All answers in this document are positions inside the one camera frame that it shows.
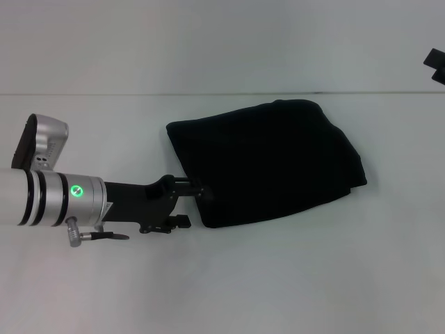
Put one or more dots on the black shirt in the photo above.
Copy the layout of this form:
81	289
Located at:
271	163

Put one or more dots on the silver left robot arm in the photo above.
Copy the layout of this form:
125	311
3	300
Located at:
52	198

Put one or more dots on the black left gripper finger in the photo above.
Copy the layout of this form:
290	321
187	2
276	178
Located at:
200	191
179	222

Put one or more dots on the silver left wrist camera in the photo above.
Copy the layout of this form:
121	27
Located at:
41	142

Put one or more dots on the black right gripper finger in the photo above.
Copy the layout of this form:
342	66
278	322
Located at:
439	77
434	59

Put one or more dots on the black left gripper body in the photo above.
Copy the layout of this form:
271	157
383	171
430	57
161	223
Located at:
139	203

